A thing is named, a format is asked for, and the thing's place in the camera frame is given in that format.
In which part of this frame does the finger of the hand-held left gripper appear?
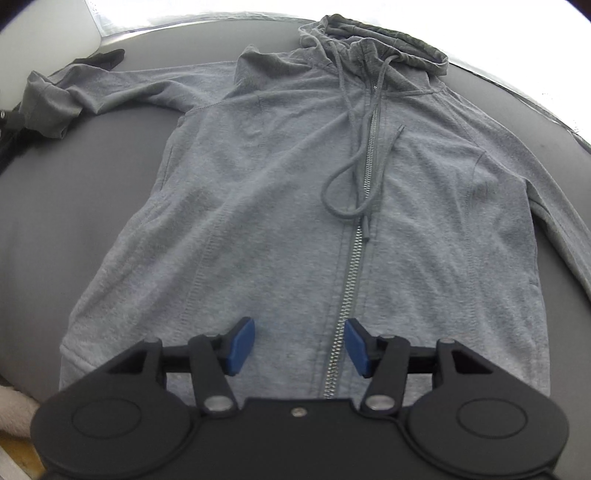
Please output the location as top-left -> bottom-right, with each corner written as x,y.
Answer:
0,108 -> 27,145

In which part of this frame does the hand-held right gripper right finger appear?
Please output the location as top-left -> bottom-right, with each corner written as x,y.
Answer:
344,318 -> 502,419

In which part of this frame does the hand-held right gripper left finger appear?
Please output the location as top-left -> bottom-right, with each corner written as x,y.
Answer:
97,316 -> 256,419

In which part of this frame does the grey zip hoodie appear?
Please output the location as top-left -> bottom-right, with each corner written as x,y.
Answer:
21,14 -> 591,400

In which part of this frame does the dark grey mat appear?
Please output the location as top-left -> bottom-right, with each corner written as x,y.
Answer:
0,18 -> 591,402

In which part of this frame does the white fluffy cloth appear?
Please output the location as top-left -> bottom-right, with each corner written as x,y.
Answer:
0,385 -> 40,437

